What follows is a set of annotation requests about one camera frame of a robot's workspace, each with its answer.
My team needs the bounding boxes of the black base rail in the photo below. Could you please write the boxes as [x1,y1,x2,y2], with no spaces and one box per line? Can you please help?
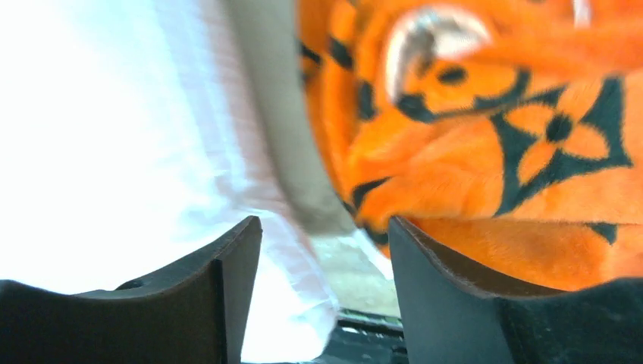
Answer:
[312,309,409,364]

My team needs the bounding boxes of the white pillow insert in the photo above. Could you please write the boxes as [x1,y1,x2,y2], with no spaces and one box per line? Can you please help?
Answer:
[1,1,341,363]

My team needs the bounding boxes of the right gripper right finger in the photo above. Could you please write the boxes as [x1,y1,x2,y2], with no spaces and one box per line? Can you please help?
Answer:
[388,218,642,364]

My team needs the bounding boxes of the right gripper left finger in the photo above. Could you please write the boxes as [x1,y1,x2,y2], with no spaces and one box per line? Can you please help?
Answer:
[1,216,262,363]

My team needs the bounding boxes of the orange patterned pillowcase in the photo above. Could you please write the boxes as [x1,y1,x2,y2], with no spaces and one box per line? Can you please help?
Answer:
[296,1,642,291]

